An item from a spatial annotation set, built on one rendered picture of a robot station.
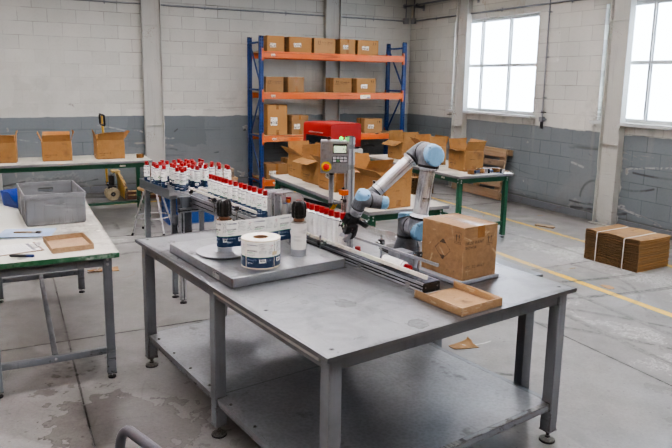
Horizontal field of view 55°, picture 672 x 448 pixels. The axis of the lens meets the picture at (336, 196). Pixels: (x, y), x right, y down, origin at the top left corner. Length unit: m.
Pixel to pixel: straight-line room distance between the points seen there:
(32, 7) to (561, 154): 7.97
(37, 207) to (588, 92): 7.10
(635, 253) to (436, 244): 3.91
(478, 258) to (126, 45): 8.41
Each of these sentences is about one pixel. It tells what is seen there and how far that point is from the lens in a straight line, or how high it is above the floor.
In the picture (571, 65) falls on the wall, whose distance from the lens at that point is 9.70.
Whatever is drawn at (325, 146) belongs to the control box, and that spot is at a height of 1.44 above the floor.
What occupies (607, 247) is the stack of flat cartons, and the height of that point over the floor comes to 0.17.
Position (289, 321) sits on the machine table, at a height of 0.83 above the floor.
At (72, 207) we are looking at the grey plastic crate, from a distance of 4.89.
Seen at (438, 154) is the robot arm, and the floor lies 1.44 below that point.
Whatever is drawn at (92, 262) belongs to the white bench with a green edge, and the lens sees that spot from 4.08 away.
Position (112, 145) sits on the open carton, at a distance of 8.77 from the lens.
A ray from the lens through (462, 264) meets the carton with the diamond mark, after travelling 3.26.
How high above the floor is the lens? 1.82
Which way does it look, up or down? 10 degrees down
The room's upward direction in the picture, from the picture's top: 1 degrees clockwise
